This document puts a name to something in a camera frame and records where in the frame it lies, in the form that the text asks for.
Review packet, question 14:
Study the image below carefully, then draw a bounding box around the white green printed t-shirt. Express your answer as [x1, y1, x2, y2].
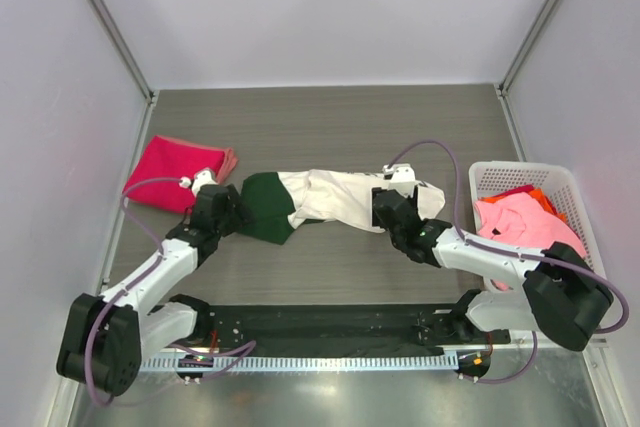
[232, 167, 446, 247]

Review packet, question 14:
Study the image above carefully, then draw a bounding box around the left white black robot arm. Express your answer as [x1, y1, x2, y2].
[56, 184, 250, 397]

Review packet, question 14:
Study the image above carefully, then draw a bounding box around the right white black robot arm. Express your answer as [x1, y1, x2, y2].
[372, 188, 614, 351]

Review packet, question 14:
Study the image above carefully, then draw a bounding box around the folded salmon t-shirt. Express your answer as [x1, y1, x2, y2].
[214, 148, 238, 184]

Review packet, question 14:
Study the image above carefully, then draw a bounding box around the folded magenta t-shirt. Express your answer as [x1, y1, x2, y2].
[123, 135, 230, 213]

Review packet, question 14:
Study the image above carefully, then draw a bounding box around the white plastic laundry basket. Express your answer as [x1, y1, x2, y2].
[469, 161, 605, 276]

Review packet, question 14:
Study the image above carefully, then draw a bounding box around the pink t-shirt in basket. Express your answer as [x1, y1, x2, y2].
[474, 193, 587, 259]

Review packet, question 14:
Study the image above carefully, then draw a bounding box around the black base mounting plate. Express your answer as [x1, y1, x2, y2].
[177, 304, 511, 358]

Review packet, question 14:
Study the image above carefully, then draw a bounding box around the orange t-shirt in basket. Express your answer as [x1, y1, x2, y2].
[481, 185, 568, 224]

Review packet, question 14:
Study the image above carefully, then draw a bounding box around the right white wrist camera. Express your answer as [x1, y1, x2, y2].
[382, 163, 416, 197]

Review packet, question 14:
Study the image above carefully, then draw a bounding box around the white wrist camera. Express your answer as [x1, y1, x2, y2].
[179, 168, 218, 197]
[382, 163, 416, 197]

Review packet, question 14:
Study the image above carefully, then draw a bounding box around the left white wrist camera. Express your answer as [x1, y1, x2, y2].
[179, 168, 218, 197]

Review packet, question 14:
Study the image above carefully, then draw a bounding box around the white slotted cable duct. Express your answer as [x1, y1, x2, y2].
[140, 351, 459, 373]

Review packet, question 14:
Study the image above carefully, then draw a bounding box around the left aluminium frame post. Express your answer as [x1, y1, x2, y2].
[87, 0, 154, 103]

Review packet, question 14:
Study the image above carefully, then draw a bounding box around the aluminium frame post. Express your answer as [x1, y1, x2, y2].
[496, 0, 562, 98]
[87, 0, 154, 103]

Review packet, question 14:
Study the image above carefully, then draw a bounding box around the right aluminium frame post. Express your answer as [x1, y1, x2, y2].
[496, 0, 562, 98]

